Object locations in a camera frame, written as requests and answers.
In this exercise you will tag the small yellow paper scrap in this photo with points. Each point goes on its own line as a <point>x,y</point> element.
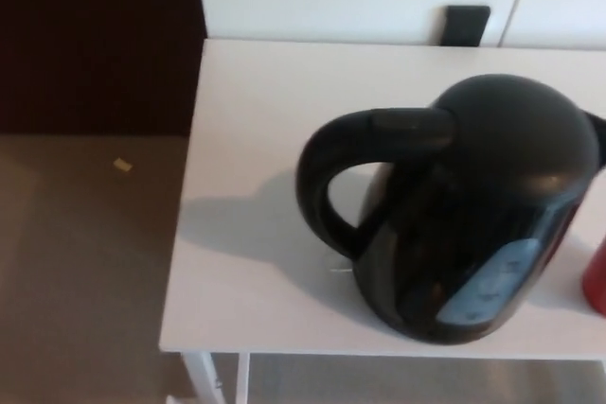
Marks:
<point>122,164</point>

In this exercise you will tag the black electric kettle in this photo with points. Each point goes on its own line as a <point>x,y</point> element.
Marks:
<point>473,163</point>

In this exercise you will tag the white metal-frame table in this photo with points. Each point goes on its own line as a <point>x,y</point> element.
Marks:
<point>265,92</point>

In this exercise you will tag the red plastic cup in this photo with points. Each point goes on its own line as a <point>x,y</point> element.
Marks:
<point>596,281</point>

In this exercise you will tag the dark brown wooden panel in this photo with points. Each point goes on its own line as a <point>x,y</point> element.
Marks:
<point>94,44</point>

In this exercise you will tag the black rectangular wall plate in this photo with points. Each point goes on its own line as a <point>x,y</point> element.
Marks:
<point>464,25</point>

